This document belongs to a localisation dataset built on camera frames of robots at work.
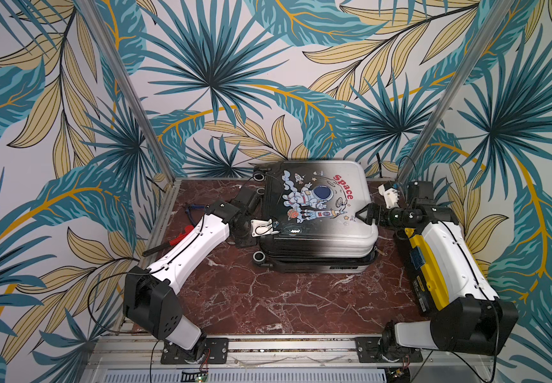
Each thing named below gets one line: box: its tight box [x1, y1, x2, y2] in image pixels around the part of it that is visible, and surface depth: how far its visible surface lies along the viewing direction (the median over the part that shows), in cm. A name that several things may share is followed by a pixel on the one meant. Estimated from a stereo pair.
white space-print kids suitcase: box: [252, 160, 379, 274], surface depth 84 cm
